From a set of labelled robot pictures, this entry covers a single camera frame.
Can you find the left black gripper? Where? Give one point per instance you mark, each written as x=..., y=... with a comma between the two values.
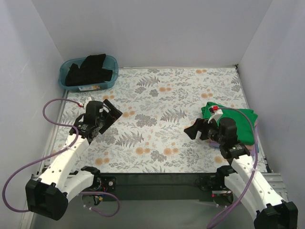
x=107, y=117

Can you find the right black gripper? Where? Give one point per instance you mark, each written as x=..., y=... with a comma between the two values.
x=203, y=130

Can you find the green t shirt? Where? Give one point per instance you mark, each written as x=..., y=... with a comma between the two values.
x=244, y=132

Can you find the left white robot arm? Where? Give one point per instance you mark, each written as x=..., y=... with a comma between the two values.
x=51, y=192

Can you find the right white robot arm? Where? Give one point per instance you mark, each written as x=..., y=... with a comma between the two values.
x=267, y=208

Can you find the folded lilac t shirt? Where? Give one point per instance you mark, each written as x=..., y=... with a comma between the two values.
x=214, y=144

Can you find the floral table mat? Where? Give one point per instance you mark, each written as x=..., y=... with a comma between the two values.
x=156, y=106

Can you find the black t shirt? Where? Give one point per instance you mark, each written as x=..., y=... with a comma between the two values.
x=90, y=72

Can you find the teal plastic bin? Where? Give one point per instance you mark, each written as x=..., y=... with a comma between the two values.
x=110, y=63

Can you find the folded pink t shirt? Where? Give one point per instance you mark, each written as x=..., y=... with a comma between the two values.
x=251, y=147

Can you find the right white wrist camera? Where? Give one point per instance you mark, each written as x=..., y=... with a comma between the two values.
x=216, y=113

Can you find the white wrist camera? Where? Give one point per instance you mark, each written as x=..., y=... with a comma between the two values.
x=216, y=113
x=85, y=103

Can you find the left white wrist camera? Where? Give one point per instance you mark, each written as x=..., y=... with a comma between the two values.
x=85, y=103

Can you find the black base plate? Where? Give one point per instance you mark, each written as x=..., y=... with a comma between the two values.
x=203, y=187

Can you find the aluminium frame rail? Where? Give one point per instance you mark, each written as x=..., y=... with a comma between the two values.
x=274, y=180

